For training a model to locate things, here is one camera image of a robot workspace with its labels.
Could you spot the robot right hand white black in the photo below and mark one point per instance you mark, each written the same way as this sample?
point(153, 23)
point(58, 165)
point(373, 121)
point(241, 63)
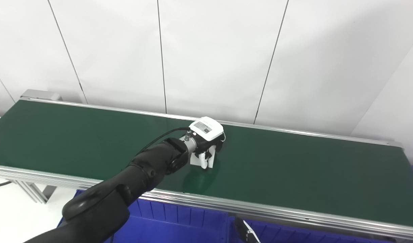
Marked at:
point(247, 234)

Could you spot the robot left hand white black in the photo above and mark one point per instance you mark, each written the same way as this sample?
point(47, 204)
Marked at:
point(208, 130)

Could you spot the white square part round hole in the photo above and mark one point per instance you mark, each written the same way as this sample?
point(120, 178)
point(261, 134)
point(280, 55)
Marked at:
point(194, 161)

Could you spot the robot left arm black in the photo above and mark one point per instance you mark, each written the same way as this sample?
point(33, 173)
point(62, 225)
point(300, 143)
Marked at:
point(125, 189)

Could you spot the green conveyor belt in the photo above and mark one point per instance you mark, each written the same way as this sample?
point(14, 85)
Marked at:
point(260, 212)
point(294, 168)

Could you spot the grey conveyor motor box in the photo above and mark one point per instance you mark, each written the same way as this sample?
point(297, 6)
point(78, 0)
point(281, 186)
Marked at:
point(41, 95)

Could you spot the aluminium conveyor leg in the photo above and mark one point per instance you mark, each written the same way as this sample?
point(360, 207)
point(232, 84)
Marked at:
point(32, 192)

